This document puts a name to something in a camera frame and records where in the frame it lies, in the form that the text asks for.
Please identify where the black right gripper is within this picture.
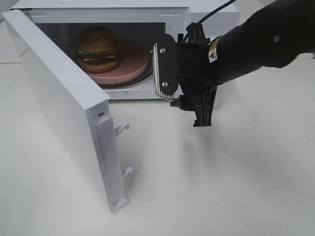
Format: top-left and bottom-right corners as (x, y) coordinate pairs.
(170, 23), (217, 127)

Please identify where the pink round plate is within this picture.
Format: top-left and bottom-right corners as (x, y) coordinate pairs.
(87, 41), (149, 85)

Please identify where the white microwave door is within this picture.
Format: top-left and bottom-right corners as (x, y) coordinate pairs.
(3, 10), (133, 212)

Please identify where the burger with lettuce and cheese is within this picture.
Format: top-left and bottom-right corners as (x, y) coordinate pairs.
(73, 26), (119, 73)

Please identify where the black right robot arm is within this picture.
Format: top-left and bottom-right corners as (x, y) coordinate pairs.
(170, 0), (315, 127)

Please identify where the white microwave oven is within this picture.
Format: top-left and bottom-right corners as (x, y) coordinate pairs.
(3, 0), (223, 108)

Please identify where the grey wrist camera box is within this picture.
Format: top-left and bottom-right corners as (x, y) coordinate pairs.
(153, 34), (179, 100)

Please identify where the black camera cable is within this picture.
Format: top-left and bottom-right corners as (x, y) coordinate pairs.
(183, 0), (237, 42)

